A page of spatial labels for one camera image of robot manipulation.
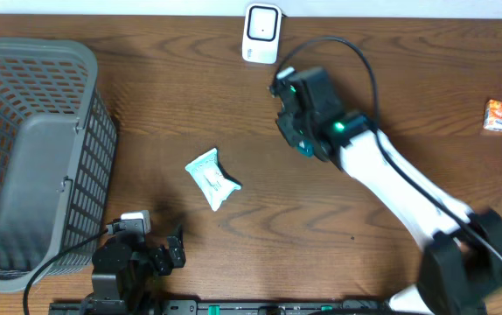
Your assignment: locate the small orange box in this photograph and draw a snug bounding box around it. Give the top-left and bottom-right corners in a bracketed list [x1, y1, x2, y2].
[483, 100, 502, 132]

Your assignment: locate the teal mouthwash bottle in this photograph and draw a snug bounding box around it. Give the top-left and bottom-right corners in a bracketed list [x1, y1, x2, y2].
[296, 139, 315, 158]

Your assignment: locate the grey plastic shopping basket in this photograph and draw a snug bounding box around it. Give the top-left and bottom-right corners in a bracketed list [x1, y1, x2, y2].
[0, 38, 117, 293]

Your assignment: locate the white barcode scanner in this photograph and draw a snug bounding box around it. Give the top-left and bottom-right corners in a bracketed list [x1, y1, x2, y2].
[241, 3, 282, 65]

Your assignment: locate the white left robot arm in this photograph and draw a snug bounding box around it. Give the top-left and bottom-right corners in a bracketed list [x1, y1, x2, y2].
[85, 220, 186, 315]

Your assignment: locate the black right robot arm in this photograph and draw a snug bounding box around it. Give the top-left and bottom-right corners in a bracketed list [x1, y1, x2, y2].
[270, 67, 502, 314]

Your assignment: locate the pale green tissue pack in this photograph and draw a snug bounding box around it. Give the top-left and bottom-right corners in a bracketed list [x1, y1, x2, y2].
[185, 148, 241, 212]

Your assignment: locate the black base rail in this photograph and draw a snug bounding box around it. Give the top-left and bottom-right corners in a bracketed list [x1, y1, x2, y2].
[49, 298, 488, 315]

